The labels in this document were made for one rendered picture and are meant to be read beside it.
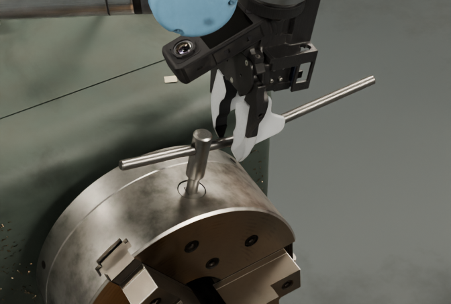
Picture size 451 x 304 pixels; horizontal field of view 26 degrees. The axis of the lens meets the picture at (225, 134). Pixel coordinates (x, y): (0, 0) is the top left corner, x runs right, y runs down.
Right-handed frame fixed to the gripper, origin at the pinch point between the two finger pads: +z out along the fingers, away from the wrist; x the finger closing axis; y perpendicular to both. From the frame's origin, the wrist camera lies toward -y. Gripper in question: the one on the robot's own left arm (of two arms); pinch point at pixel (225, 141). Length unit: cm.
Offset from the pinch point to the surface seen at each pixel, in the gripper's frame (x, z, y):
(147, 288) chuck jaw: -8.0, 12.0, -12.5
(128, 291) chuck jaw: -6.4, 13.5, -13.9
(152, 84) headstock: 16.9, 3.9, -0.8
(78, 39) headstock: 30.1, 4.7, -5.6
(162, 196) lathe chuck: 0.4, 6.8, -7.2
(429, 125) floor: 91, 105, 143
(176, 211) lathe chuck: -2.4, 6.8, -6.8
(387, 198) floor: 73, 111, 114
